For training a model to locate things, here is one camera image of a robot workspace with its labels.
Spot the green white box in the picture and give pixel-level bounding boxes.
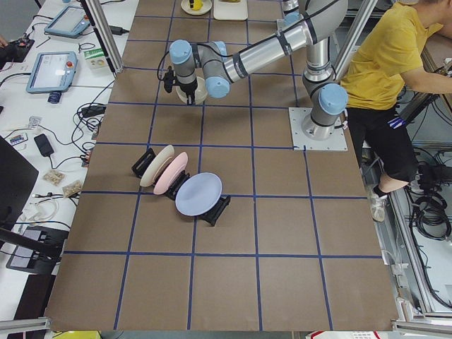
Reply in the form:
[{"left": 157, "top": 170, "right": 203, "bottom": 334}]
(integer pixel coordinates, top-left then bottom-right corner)
[{"left": 83, "top": 48, "right": 108, "bottom": 69}]

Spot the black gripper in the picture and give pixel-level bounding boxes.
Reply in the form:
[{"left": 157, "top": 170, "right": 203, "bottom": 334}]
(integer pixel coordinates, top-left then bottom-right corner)
[{"left": 177, "top": 73, "right": 198, "bottom": 105}]

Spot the cream round plate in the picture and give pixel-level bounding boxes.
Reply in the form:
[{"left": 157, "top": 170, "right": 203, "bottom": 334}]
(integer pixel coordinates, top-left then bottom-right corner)
[{"left": 181, "top": 0, "right": 213, "bottom": 16}]

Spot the cream rectangular tray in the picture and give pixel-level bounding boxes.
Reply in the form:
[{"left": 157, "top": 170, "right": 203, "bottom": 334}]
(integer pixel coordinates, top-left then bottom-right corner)
[{"left": 213, "top": 0, "right": 248, "bottom": 20}]

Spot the black dish rack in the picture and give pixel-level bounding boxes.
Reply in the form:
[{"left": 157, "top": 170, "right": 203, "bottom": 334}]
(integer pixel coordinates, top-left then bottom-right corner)
[{"left": 131, "top": 148, "right": 231, "bottom": 226}]

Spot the person in yellow shirt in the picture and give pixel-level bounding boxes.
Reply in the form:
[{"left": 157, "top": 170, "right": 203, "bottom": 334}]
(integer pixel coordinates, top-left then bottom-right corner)
[{"left": 340, "top": 0, "right": 451, "bottom": 222}]

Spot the black power adapter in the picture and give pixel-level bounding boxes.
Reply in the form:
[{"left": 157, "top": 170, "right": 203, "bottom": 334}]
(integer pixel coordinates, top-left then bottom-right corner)
[{"left": 34, "top": 133, "right": 54, "bottom": 157}]

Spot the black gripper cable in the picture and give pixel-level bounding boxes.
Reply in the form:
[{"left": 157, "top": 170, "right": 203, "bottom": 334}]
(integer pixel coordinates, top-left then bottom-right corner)
[{"left": 157, "top": 42, "right": 213, "bottom": 82}]

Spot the yellow lemon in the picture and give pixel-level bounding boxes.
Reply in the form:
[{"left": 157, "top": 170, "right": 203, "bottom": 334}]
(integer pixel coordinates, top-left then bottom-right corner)
[{"left": 189, "top": 0, "right": 203, "bottom": 11}]

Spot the aluminium frame post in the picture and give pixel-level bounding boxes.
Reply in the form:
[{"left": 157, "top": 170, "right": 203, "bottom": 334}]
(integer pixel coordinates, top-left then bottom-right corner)
[{"left": 81, "top": 0, "right": 124, "bottom": 74}]

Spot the near teach pendant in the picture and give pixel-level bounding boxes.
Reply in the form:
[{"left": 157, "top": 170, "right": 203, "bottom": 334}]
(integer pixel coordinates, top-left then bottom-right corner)
[{"left": 26, "top": 51, "right": 78, "bottom": 94}]

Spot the cream white bowl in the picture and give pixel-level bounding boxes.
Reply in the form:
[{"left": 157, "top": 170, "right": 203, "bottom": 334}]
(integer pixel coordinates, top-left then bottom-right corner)
[{"left": 176, "top": 76, "right": 208, "bottom": 105}]

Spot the light blue plate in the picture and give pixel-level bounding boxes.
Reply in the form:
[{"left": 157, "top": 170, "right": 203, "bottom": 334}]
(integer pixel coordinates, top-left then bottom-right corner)
[{"left": 175, "top": 172, "right": 222, "bottom": 216}]

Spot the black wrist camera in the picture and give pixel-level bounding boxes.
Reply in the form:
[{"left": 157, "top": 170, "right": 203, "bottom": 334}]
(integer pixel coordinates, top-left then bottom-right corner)
[{"left": 163, "top": 66, "right": 177, "bottom": 93}]

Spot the teach pendant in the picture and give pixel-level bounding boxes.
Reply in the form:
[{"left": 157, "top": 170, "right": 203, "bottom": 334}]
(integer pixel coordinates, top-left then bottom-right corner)
[
  {"left": 44, "top": 6, "right": 90, "bottom": 38},
  {"left": 26, "top": 51, "right": 78, "bottom": 94}
]

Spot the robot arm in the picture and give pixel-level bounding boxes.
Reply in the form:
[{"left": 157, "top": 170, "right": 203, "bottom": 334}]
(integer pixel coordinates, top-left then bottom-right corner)
[{"left": 162, "top": 1, "right": 348, "bottom": 141}]

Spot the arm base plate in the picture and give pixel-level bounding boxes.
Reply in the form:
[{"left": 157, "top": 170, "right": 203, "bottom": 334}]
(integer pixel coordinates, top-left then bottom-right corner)
[
  {"left": 289, "top": 107, "right": 347, "bottom": 152},
  {"left": 276, "top": 19, "right": 286, "bottom": 30}
]

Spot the pink plate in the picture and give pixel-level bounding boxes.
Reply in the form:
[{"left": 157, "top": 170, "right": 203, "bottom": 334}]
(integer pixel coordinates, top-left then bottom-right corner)
[{"left": 153, "top": 152, "right": 188, "bottom": 195}]

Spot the cream plate in rack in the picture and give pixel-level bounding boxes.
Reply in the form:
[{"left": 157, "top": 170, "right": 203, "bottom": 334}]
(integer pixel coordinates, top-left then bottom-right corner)
[{"left": 140, "top": 145, "right": 174, "bottom": 187}]

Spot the far teach pendant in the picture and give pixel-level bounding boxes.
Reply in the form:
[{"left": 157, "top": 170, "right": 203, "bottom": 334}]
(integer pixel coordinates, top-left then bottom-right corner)
[{"left": 44, "top": 6, "right": 90, "bottom": 38}]

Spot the black monitor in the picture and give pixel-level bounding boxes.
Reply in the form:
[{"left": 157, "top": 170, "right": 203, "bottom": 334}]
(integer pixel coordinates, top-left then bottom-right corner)
[{"left": 0, "top": 138, "right": 39, "bottom": 230}]

